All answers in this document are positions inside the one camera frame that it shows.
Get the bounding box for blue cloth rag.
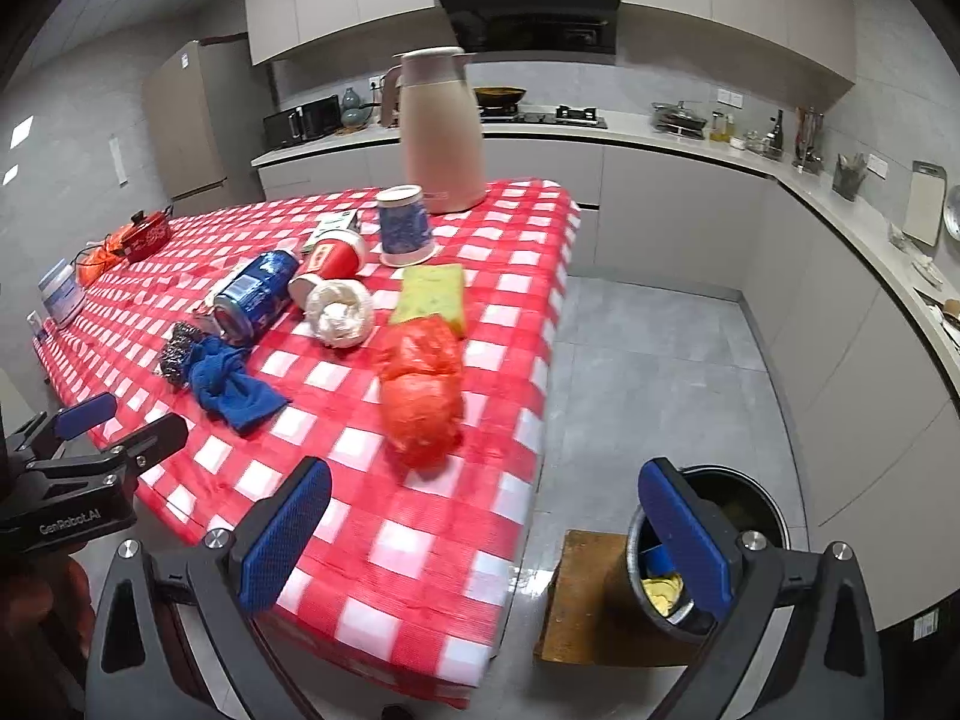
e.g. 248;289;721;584
184;337;290;434

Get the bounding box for orange plastic bag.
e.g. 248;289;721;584
376;314;466;470

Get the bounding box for white green milk carton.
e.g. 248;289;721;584
301;208;361;255

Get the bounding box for blue patterned paper cup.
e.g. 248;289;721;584
376;185;436;268

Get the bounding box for black round trash bin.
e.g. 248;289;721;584
623;458;789;645

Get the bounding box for left human hand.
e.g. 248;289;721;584
2;553;94;718

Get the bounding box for steel wool scrubber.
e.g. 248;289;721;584
158;322;203;388

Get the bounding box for small clear container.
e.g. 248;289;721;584
37;259;86;327

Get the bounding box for orange bag on table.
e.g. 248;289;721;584
71;226;128;288

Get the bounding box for red small pot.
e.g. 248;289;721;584
121;205;172;263

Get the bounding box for wooden board on floor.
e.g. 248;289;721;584
534;530;698;668

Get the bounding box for blue soda can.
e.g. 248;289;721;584
212;250;299;346

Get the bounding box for crumpled white tissue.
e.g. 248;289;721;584
304;280;374;349

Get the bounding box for red paper cup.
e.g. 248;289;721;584
288;229;368;310

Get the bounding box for red white checkered tablecloth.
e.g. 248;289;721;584
36;179;581;709

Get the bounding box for lower counter cabinets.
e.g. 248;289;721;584
250;135;960;631

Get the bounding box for beige refrigerator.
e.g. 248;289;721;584
143;32;275;216

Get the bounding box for yellow green sponge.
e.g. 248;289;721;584
389;263;467;338

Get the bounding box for black microwave oven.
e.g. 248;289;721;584
263;96;342;149

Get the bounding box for teal ceramic vase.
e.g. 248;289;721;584
340;88;373;130

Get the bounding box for pink thermos jug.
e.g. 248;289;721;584
381;46;487;215

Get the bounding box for round metal plate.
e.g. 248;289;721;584
942;185;960;242

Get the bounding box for white cutting board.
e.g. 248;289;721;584
901;161;947;247

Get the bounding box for black utensil holder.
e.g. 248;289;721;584
832;153;867;202

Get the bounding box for dark glass bottle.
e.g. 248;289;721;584
765;109;784;161

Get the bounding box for frying pan on stove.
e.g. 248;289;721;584
473;86;526;110

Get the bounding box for gas stove top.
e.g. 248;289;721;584
480;106;607;130

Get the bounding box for knife and utensil rack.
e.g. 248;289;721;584
793;107;823;176

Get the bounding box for cooking oil bottle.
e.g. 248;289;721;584
709;110;734;143

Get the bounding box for lidded pot on counter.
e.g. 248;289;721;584
651;103;708;140

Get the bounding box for black range hood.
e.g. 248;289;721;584
439;0;622;55

